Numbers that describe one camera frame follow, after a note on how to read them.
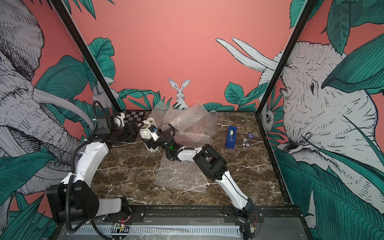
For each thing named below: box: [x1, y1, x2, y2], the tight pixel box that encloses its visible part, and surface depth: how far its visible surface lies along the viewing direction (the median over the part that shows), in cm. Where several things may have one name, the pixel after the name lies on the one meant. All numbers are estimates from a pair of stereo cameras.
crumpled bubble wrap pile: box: [150, 102, 210, 148], surface depth 113 cm
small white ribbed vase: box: [141, 117, 155, 126], surface depth 85 cm
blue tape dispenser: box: [225, 125, 238, 150], surface depth 101 cm
